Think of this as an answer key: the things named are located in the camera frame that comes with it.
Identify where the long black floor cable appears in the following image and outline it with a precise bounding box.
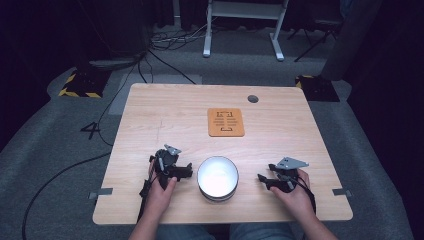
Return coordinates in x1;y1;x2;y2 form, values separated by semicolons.
21;151;112;240

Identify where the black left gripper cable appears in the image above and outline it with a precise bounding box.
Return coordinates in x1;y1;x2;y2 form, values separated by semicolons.
136;156;161;224

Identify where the person's right hand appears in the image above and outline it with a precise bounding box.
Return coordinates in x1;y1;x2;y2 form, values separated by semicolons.
269;168;316;224

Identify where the white bowl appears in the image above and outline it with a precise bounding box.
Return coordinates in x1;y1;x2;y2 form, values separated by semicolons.
196;155;240;204

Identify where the person's leg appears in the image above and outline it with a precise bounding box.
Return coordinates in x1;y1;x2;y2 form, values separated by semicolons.
156;223;218;240
229;221;297;240

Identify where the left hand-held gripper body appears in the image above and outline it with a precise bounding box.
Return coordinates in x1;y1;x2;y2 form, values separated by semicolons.
148;143;183;191

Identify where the person's left leg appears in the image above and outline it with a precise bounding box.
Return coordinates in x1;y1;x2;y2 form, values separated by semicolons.
156;223;218;240

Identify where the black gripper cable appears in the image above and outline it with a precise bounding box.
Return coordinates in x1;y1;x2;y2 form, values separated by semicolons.
136;156;161;224
290;173;318;215

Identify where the black yellow striped stand base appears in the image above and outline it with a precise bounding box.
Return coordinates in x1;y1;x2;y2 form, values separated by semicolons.
57;67;112;100
294;74;342;103

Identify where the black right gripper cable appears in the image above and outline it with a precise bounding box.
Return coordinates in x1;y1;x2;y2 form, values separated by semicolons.
290;173;318;215

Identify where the grey tape piece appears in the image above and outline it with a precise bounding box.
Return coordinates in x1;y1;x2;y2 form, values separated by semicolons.
331;187;353;198
87;187;115;201

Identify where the bundle of floor cables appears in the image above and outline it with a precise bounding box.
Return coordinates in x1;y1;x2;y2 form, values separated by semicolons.
149;16;216;53

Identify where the white metal desk frame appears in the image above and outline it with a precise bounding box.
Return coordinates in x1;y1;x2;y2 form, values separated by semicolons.
202;0;290;63

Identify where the orange wooden coaster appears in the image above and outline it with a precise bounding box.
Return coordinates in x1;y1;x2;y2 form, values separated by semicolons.
206;107;246;138

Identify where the person's right leg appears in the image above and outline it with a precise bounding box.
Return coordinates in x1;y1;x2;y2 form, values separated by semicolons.
229;221;297;240

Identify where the person's left hand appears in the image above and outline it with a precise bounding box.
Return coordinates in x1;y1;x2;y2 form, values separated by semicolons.
145;159;179;219

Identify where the black tripod stand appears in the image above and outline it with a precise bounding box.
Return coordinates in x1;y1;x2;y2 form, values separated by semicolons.
286;16;345;64

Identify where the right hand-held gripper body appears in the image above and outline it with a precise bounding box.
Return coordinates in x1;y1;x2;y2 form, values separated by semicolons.
268;156;310;194

